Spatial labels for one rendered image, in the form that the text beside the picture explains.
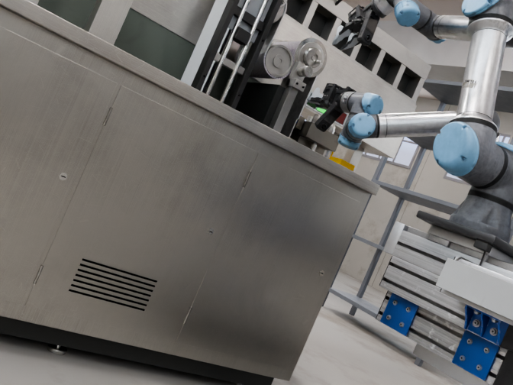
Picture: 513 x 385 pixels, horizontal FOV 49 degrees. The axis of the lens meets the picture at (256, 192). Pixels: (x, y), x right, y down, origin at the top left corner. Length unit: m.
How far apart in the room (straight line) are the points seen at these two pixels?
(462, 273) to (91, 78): 1.06
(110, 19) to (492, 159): 1.25
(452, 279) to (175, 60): 1.45
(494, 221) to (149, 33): 1.45
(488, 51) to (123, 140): 1.00
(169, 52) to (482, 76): 1.26
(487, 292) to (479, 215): 0.26
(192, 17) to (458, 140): 1.30
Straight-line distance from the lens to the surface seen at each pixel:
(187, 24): 2.36
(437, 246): 1.51
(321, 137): 2.25
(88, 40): 1.60
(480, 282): 1.30
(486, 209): 1.50
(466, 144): 1.40
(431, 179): 10.72
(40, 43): 1.61
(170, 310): 1.86
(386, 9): 2.07
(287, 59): 2.19
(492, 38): 1.58
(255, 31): 2.00
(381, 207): 11.13
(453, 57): 5.61
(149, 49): 2.30
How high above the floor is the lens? 0.68
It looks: level
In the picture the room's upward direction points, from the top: 24 degrees clockwise
